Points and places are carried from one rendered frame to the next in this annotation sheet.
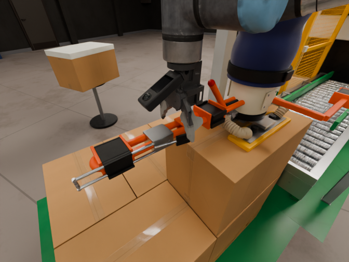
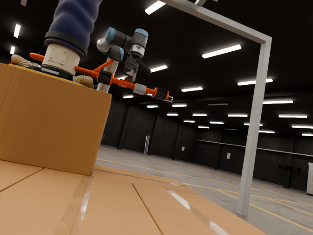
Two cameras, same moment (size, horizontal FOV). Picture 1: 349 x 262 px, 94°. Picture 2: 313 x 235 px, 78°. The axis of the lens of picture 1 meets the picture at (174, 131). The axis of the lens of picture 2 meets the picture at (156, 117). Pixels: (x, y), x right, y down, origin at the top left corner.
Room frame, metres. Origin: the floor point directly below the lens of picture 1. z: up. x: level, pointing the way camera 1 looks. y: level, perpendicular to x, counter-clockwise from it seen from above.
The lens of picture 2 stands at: (1.38, 0.63, 0.73)
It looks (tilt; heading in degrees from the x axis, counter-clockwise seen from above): 9 degrees up; 203
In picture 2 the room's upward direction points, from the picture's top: 13 degrees clockwise
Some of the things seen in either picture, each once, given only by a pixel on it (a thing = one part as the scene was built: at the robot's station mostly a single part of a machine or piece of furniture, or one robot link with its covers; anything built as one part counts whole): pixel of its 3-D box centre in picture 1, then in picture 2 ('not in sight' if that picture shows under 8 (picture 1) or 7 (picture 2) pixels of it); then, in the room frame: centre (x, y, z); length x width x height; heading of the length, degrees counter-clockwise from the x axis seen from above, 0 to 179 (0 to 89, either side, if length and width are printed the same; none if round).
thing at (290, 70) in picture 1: (258, 68); (67, 46); (0.66, -0.33, 1.19); 0.23 x 0.23 x 0.04
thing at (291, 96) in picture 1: (306, 85); not in sight; (1.99, -1.66, 0.60); 1.60 x 0.11 x 0.09; 127
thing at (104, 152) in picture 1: (113, 154); (160, 94); (0.31, 0.16, 1.07); 0.08 x 0.07 x 0.05; 127
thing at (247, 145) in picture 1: (262, 125); not in sight; (0.58, -0.38, 0.97); 0.34 x 0.10 x 0.05; 127
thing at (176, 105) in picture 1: (183, 84); (132, 63); (0.42, -0.02, 1.21); 0.09 x 0.08 x 0.12; 127
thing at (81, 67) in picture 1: (86, 65); not in sight; (2.08, 1.07, 0.82); 0.60 x 0.40 x 0.40; 154
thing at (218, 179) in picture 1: (231, 152); (46, 121); (0.65, -0.31, 0.74); 0.60 x 0.40 x 0.40; 126
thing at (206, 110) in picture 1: (209, 113); (105, 77); (0.51, -0.12, 1.07); 0.10 x 0.08 x 0.06; 37
